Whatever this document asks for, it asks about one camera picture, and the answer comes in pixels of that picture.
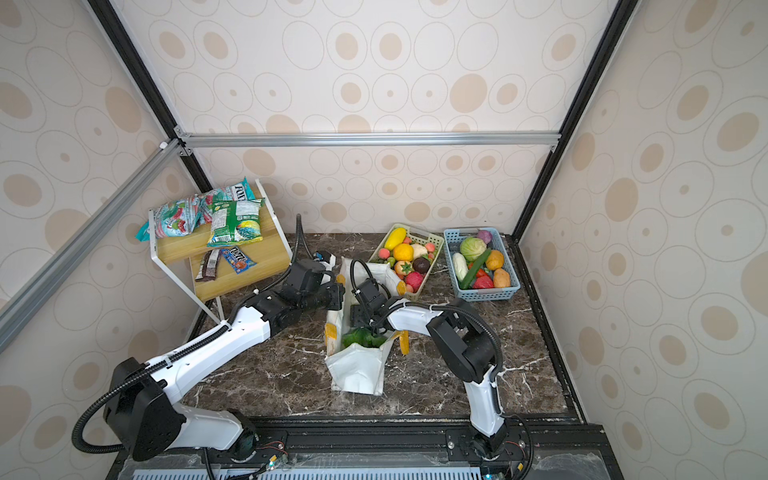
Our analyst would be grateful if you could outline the green leafy vegetable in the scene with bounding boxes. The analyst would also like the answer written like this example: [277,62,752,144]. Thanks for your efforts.
[342,327,388,348]

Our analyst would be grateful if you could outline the white grocery bag yellow handles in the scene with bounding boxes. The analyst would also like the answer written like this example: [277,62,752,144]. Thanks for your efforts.
[325,258,410,396]

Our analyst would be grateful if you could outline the green cucumber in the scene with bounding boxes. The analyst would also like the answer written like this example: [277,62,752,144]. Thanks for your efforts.
[459,249,491,290]

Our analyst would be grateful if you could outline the white napa cabbage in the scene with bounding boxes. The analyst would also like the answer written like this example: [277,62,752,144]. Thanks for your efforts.
[452,252,469,284]

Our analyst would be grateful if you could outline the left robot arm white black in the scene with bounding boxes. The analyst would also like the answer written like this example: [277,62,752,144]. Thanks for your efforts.
[71,250,344,461]

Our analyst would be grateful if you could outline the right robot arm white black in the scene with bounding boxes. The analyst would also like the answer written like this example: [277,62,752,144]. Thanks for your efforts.
[342,260,533,461]

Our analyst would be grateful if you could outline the green snack bag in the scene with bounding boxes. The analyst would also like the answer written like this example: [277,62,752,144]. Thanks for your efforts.
[207,199,263,248]

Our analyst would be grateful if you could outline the teal snack bag rear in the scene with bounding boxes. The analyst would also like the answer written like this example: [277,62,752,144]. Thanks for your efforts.
[198,178,256,225]

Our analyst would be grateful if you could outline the teal red snack bag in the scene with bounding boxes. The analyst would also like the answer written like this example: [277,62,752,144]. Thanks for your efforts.
[135,196,202,242]

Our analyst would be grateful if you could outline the pink dragon fruit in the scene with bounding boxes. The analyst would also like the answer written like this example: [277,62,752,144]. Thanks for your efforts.
[404,271,424,293]

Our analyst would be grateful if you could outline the orange in green basket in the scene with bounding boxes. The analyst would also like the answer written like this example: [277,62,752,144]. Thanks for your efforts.
[392,243,414,262]

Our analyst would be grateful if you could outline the dark brown avocado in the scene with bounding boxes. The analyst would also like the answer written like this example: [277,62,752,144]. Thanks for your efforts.
[412,257,431,275]

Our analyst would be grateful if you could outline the blue candy packet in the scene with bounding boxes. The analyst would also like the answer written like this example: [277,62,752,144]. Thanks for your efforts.
[221,246,257,274]

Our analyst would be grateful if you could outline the green fruit basket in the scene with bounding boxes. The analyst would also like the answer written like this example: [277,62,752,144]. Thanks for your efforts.
[369,223,445,300]

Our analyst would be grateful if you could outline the brown chocolate bar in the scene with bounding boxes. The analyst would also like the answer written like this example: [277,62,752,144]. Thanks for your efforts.
[195,249,221,282]

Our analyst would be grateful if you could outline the red pepper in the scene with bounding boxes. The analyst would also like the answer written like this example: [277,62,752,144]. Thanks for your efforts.
[472,275,495,290]

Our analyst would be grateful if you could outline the blue vegetable basket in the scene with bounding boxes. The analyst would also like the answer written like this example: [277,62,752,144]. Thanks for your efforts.
[443,227,520,302]

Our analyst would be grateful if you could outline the green round cabbage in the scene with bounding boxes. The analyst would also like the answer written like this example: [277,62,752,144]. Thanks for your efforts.
[459,237,487,263]

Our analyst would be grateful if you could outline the orange fruit in blue basket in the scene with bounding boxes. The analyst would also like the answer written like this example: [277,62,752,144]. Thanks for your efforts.
[485,250,505,271]

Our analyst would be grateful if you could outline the brown potato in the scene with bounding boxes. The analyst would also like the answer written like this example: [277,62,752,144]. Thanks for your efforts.
[493,268,511,289]

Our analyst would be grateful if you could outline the wooden two-tier shelf white frame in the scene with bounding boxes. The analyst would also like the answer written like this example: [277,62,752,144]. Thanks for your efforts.
[146,179,295,325]

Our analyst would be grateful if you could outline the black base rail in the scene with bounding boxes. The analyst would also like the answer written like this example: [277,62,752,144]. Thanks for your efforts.
[107,418,622,479]

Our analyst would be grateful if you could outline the horizontal aluminium rail back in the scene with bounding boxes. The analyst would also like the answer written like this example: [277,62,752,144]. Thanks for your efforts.
[179,131,561,148]

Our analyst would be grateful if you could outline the diagonal aluminium rail left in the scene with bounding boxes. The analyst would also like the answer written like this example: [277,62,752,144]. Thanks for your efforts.
[1,139,181,349]

